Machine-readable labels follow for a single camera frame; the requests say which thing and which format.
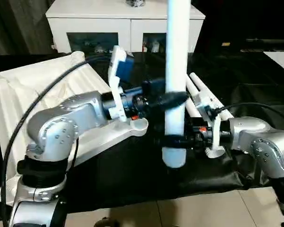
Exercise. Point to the white plastic table top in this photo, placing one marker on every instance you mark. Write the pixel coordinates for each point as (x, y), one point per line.
(21, 94)

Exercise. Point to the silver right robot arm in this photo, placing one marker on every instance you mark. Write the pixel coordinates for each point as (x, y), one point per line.
(262, 142)

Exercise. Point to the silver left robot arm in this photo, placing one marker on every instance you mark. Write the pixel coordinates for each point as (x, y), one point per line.
(56, 125)

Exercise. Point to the small red white figurine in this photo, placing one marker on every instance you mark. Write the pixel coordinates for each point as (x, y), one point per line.
(145, 46)

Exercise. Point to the black mat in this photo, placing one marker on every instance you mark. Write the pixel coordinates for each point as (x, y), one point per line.
(132, 170)

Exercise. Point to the small yellow label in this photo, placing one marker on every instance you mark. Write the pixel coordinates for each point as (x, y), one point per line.
(225, 44)

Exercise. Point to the dark object on cabinet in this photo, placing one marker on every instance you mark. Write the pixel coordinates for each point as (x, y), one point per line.
(135, 2)

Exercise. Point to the white cabinet with glass doors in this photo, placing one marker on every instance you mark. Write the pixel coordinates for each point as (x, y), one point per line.
(97, 21)

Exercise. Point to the flat white board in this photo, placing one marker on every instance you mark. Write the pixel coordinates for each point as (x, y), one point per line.
(281, 61)

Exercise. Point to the black horizontal bar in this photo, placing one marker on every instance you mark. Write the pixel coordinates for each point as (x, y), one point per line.
(269, 40)

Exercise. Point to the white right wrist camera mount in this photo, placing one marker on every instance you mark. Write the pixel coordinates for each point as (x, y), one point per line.
(216, 144)

